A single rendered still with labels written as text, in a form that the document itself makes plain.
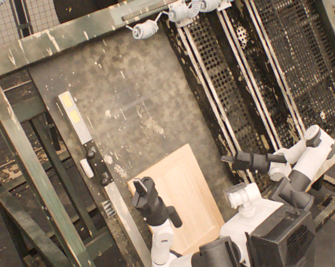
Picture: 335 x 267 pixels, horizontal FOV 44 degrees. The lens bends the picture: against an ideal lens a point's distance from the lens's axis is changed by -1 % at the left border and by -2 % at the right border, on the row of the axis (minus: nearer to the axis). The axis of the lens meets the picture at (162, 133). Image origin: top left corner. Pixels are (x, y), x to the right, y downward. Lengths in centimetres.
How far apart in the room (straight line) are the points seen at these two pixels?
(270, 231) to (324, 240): 189
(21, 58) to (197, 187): 100
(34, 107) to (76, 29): 36
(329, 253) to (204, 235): 144
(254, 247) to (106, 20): 108
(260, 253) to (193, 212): 58
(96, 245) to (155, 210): 51
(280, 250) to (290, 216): 15
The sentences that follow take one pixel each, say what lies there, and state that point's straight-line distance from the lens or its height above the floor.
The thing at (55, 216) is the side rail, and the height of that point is 136.
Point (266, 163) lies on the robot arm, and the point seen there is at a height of 128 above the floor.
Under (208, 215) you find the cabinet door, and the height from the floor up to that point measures 99.
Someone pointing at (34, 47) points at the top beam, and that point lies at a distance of 170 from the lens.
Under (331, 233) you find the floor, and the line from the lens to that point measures 345.
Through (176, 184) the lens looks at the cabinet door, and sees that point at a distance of 199.
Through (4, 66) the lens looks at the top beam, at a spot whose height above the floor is 188.
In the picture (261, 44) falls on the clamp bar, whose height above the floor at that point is 154.
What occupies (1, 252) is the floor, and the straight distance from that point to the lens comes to 356.
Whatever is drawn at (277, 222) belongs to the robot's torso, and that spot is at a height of 140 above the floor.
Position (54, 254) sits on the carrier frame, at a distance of 234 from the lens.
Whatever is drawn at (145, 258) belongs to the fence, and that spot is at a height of 103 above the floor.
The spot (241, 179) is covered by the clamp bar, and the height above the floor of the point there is 106.
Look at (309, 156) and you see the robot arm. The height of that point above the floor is 143.
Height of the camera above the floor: 255
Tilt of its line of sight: 36 degrees down
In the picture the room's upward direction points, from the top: 5 degrees counter-clockwise
